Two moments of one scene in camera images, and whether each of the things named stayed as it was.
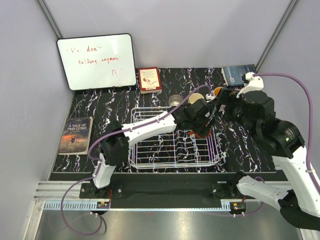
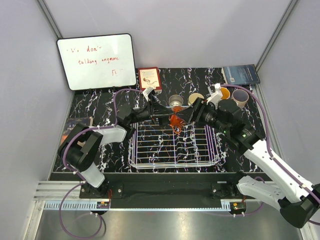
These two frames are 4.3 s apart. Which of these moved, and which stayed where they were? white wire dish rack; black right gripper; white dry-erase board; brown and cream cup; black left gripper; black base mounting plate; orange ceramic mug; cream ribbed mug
Moved: orange ceramic mug; black left gripper; black right gripper
Stayed: black base mounting plate; white wire dish rack; white dry-erase board; brown and cream cup; cream ribbed mug
